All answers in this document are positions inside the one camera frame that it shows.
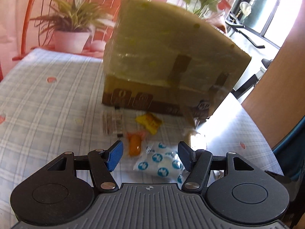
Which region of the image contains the white blue dotted candy packet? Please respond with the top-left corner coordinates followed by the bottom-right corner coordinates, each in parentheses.
top-left (133, 142), bottom-right (185, 185)

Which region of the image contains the small orange sausage packet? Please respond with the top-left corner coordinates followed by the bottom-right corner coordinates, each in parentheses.
top-left (127, 131), bottom-right (146, 157)

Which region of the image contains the clear striped snack packet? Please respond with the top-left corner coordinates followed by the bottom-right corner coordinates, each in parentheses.
top-left (102, 110), bottom-right (124, 138)

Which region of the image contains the small yellow snack packet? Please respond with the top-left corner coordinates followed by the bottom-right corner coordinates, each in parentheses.
top-left (136, 113), bottom-right (162, 135)

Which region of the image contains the plaid blue tablecloth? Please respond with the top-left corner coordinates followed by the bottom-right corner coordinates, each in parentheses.
top-left (1, 49), bottom-right (282, 228)

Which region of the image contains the teal curtain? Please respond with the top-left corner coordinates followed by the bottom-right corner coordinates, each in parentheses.
top-left (272, 117), bottom-right (305, 181)

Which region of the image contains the wooden door panel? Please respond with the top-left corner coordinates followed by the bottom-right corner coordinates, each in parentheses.
top-left (241, 21), bottom-right (305, 149)

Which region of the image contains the cardboard box with plastic liner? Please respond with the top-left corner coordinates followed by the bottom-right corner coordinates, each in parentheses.
top-left (102, 0), bottom-right (251, 121)

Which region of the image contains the black exercise bike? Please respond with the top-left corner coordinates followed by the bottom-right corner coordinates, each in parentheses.
top-left (225, 13), bottom-right (271, 103)

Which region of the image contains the white round lamp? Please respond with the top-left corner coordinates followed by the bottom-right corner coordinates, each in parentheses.
top-left (239, 1), bottom-right (252, 17)

